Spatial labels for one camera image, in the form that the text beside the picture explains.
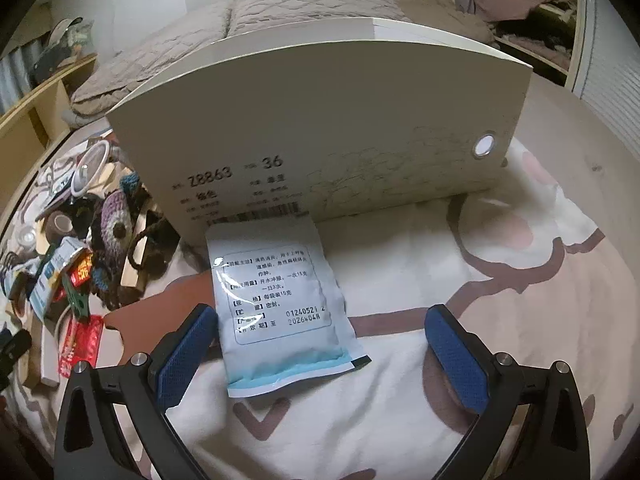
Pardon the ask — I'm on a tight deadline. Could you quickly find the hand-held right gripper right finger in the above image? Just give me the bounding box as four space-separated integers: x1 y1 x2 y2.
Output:
424 305 591 480

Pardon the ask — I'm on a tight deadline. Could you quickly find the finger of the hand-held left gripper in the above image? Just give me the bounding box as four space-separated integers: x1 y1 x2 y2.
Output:
0 329 34 393

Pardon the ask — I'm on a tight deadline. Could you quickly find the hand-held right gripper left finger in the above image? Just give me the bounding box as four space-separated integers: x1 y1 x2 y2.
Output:
52 304 219 480

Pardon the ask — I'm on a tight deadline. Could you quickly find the brown leather sleeve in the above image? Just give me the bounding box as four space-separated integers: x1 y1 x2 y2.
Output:
102 274 223 361

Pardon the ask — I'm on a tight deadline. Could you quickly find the blue white medicine sachet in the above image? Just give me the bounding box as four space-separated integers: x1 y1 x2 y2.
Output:
205 214 373 400

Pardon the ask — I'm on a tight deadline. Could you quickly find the white cardboard box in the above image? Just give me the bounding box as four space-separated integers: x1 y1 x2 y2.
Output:
106 16 533 246

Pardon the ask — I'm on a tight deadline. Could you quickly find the large red packet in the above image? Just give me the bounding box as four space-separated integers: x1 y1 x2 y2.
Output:
56 315 105 380

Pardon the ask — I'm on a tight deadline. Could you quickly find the green clothes peg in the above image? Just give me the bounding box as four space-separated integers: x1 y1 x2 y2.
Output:
64 280 95 323

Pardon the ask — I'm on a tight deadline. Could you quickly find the small red packet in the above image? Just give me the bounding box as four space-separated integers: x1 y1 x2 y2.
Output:
67 252 97 292

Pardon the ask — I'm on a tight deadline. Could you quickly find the long wooden board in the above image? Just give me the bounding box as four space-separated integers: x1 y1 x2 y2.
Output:
119 205 153 298

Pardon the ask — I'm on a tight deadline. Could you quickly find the white tape roll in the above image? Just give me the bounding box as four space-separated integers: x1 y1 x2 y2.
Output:
15 225 40 250

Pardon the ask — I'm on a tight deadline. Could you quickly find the brown tape roll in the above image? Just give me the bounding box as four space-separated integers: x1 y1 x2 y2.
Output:
44 210 77 238

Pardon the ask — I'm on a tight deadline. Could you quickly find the purple crochet pouch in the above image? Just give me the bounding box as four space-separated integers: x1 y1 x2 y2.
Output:
87 172 173 311

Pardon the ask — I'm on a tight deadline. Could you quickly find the white rimmed magnifier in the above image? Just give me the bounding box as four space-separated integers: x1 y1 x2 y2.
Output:
70 139 112 197

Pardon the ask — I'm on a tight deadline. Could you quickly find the wooden shelf unit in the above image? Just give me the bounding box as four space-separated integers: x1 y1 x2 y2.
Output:
0 52 98 221

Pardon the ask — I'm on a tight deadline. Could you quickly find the grey curtain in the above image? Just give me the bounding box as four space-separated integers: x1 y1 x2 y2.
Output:
0 40 43 113

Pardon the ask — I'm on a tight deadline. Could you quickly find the dark bag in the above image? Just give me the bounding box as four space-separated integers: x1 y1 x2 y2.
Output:
32 42 76 86

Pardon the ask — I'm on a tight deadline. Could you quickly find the green plush toy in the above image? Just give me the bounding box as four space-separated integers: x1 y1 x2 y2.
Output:
67 22 96 56

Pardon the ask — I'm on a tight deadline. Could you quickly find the beige quilted pillow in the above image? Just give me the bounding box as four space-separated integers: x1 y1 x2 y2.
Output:
227 0 416 38
70 0 236 116

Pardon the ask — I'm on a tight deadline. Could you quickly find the white cap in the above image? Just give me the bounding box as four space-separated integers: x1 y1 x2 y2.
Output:
47 17 83 46

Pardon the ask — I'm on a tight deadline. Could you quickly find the pile of dark clothes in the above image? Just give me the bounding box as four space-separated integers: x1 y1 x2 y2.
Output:
492 5 576 73

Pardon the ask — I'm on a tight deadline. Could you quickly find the wooden closet niche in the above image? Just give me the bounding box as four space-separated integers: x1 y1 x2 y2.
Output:
455 0 587 86

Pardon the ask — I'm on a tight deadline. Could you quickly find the white louvred door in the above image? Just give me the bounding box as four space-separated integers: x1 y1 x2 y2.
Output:
570 0 640 146

